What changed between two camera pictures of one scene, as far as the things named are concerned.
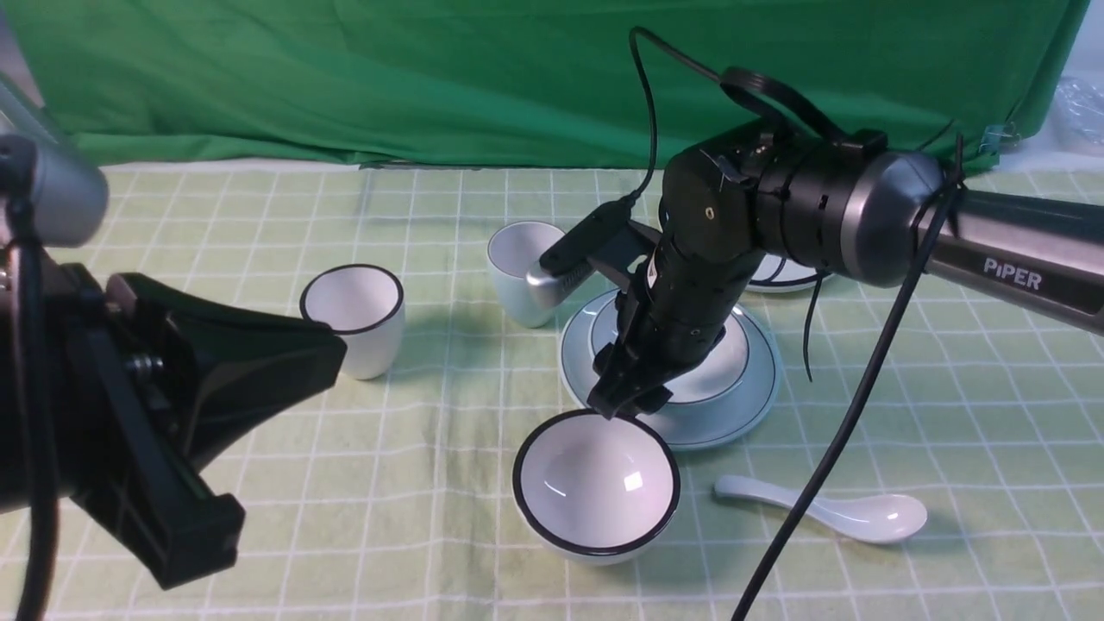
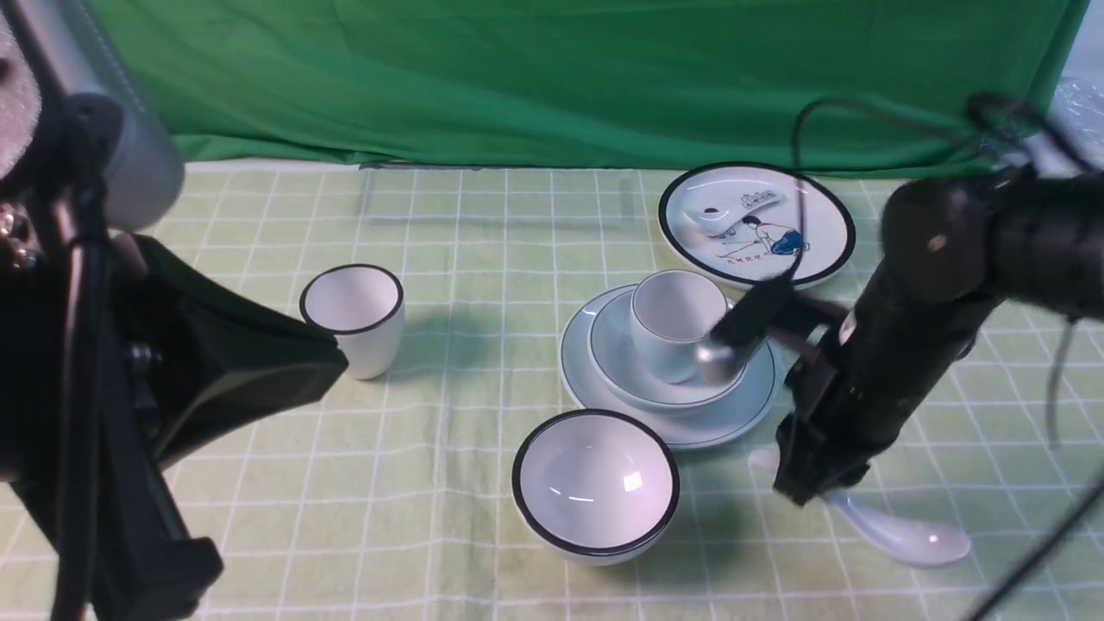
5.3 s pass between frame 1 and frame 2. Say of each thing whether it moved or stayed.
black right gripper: moved
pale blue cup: moved
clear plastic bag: stayed
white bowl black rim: stayed
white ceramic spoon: moved
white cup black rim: stayed
